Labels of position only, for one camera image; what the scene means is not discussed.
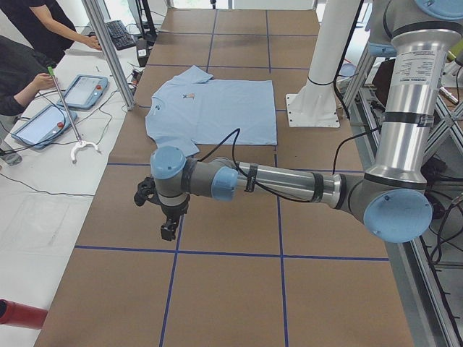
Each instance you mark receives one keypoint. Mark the person in black near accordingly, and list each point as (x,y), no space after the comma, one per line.
(24,72)

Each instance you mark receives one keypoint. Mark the person in black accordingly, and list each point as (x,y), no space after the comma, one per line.
(46,27)
(24,72)

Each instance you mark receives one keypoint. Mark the teach pendant blue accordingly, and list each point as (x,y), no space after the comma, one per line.
(43,128)
(84,91)

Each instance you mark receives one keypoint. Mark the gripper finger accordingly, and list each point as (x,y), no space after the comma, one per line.
(168,231)

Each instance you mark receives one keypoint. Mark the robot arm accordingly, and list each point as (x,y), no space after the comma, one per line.
(296,168)

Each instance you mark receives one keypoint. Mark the light blue t-shirt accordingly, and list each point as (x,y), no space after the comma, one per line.
(194,108)

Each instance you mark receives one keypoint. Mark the black power adapter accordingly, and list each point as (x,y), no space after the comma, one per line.
(142,51)

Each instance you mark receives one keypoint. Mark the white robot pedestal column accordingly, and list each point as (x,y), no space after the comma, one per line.
(315,104)

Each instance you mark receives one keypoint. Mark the far teach pendant blue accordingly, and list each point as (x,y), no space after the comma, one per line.
(84,91)

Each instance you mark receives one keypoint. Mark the person in black far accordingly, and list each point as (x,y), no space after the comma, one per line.
(46,27)

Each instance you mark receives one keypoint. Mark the red cylinder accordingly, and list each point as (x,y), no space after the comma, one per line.
(21,315)

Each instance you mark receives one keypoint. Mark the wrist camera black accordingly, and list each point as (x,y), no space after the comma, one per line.
(146,192)

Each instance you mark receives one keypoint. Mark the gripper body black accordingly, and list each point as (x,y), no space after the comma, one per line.
(173,210)

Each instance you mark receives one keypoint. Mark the near teach pendant blue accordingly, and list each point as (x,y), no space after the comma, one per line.
(43,128)

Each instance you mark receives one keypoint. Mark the black keyboard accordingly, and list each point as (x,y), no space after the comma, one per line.
(119,35)

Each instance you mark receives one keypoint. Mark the aluminium frame post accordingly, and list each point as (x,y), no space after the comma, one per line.
(95,16)

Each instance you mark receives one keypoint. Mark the reacher grabber tool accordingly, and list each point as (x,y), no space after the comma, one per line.
(81,143)

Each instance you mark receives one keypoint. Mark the black monitor stand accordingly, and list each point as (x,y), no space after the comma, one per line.
(147,27)

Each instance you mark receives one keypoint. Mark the aluminium frame rack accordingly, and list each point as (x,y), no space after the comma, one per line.
(430,292)

